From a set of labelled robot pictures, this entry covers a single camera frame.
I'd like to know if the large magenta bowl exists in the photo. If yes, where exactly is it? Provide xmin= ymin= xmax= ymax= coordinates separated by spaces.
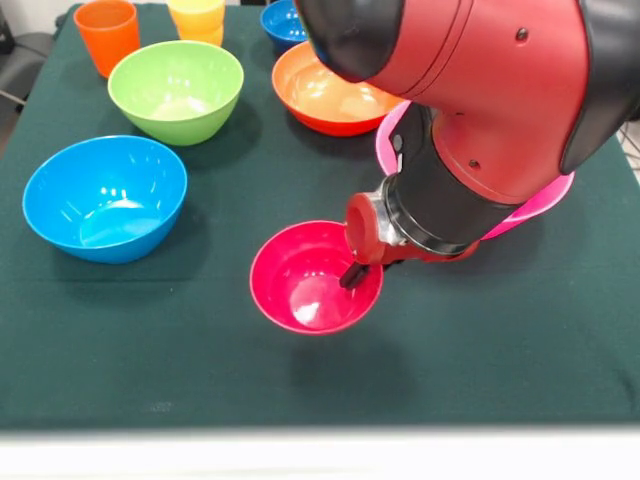
xmin=375 ymin=99 xmax=577 ymax=242

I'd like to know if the small dark blue bowl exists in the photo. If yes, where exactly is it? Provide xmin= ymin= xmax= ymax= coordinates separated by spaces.
xmin=259 ymin=0 xmax=310 ymax=52

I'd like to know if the orange bowl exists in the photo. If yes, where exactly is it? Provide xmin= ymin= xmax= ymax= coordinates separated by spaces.
xmin=271 ymin=40 xmax=407 ymax=137

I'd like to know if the lime green bowl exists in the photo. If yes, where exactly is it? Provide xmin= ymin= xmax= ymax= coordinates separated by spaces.
xmin=107 ymin=40 xmax=245 ymax=147

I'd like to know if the orange cup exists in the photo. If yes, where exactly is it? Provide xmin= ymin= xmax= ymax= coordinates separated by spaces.
xmin=73 ymin=0 xmax=142 ymax=79

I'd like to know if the yellow cup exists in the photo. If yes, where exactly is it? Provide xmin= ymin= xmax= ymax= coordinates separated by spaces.
xmin=165 ymin=0 xmax=227 ymax=48

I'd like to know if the light blue bowl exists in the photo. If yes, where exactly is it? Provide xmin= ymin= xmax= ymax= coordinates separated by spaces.
xmin=21 ymin=134 xmax=189 ymax=265

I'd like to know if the small crimson pink bowl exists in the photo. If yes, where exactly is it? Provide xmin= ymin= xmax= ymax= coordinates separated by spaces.
xmin=249 ymin=220 xmax=385 ymax=336

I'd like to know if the black pedestal foot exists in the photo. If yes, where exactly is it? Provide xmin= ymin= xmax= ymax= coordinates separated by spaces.
xmin=0 ymin=9 xmax=56 ymax=107

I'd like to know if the dark green table cloth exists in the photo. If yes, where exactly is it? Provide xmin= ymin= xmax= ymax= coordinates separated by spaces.
xmin=0 ymin=3 xmax=640 ymax=431

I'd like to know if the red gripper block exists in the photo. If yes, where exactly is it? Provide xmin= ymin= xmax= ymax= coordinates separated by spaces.
xmin=339 ymin=192 xmax=481 ymax=291

